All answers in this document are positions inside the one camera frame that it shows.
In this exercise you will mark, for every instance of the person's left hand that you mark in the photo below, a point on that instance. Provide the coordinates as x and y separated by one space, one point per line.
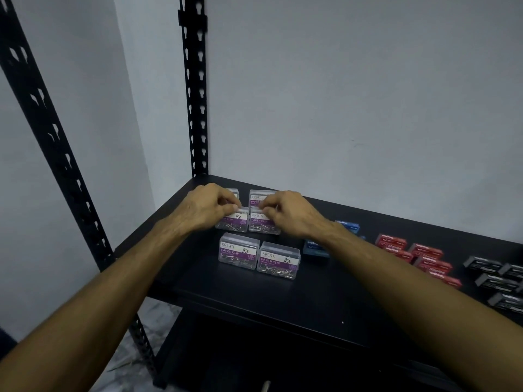
200 208

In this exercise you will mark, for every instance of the person's right hand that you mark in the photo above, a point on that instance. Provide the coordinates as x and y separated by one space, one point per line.
298 216

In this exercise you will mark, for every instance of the person's left thumb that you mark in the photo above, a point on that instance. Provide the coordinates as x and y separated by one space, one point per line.
233 208

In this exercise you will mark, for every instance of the person's right thumb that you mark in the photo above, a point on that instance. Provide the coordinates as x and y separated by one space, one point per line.
267 210

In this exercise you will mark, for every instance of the clear paperclip box purple label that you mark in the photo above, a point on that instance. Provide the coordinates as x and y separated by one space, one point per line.
261 225
233 225

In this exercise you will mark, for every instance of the person's right forearm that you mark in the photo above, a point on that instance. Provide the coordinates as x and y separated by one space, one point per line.
416 306

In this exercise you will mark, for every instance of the person's left forearm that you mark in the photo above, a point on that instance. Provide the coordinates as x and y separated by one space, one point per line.
102 298

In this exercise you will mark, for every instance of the group of clear paperclip boxes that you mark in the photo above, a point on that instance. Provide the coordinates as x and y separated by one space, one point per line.
241 251

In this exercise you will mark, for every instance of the blue staples box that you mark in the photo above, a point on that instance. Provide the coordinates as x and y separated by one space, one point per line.
349 226
315 249

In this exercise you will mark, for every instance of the black rack shelf board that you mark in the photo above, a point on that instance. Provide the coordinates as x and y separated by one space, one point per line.
327 293

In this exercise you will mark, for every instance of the red staples box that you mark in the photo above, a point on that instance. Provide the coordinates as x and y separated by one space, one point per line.
451 282
433 266
400 254
425 251
391 240

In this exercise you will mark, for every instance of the black lower rack shelf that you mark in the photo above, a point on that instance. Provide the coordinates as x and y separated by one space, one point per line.
212 359

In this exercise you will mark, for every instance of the grey staples box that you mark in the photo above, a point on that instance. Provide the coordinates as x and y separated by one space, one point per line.
496 282
511 271
506 302
483 263

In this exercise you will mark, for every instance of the black perforated rack post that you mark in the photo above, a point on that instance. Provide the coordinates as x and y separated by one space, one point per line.
45 126
195 97

